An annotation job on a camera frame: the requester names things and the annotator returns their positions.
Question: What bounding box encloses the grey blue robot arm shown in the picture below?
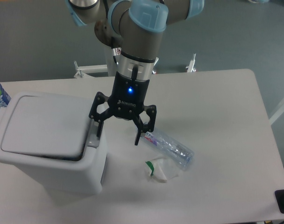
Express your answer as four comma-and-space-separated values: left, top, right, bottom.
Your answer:
66, 0, 205, 138

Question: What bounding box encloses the crumpled white paper wrapper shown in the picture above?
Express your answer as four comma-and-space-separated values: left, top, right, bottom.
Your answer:
144, 157, 182, 183

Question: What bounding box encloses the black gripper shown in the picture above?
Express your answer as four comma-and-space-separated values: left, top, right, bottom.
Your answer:
88, 71, 157, 147

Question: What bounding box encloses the crushed clear plastic bottle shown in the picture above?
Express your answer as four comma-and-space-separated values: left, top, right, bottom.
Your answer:
141, 128, 194, 170

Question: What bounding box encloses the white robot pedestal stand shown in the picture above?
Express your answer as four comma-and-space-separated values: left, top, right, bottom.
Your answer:
73, 21, 198, 79

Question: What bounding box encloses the white push-lid trash can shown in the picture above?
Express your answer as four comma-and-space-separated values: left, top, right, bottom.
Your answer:
0, 91, 107, 195

